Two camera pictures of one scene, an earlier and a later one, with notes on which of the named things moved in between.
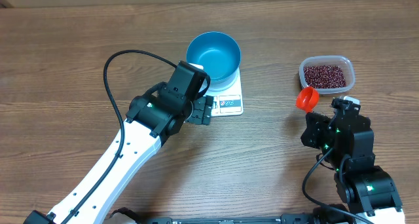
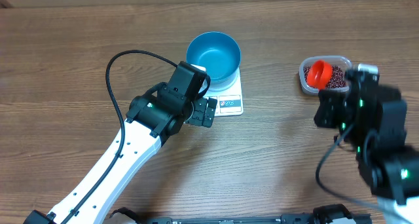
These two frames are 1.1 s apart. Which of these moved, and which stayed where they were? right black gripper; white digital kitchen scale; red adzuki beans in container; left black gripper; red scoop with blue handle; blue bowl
Moved: red scoop with blue handle; right black gripper
Stayed: red adzuki beans in container; white digital kitchen scale; blue bowl; left black gripper
